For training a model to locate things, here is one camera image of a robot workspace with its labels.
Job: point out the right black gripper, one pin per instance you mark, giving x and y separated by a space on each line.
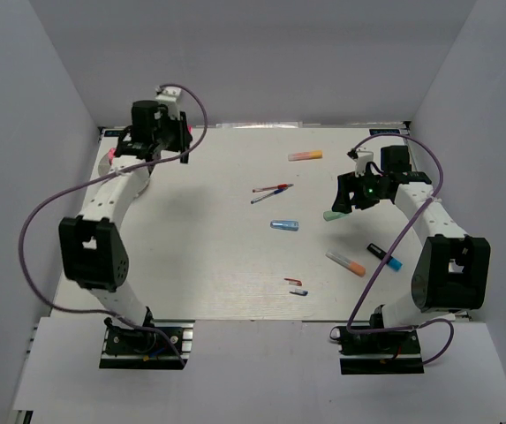
347 184

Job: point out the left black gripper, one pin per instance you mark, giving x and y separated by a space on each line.
184 136

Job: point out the orange pink highlighter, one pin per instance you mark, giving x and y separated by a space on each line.
304 156

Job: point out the grey orange highlighter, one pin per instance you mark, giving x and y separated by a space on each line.
346 263

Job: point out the black blue highlighter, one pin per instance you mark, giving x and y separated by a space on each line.
380 254

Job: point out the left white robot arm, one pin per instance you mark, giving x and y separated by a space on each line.
93 253

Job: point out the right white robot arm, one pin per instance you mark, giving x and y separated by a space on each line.
452 268

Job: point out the green eraser case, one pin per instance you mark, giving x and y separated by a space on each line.
331 215

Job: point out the blue translucent cap case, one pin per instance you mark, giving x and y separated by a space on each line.
284 225

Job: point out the red pen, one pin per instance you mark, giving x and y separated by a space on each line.
277 188

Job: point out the blue label sticker right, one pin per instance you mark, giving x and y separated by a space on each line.
384 131

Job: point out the blue pen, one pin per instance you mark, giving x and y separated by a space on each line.
267 195

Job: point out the white round organizer container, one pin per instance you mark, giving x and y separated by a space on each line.
105 165

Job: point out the red pen cap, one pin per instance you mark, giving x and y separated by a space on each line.
294 282

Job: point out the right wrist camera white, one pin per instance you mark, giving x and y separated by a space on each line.
361 158

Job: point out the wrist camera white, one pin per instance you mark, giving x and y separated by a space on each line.
168 96
361 158

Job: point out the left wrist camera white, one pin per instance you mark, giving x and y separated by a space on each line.
168 96

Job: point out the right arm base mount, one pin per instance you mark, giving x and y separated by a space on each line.
392 353

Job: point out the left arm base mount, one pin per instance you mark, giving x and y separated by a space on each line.
127 349

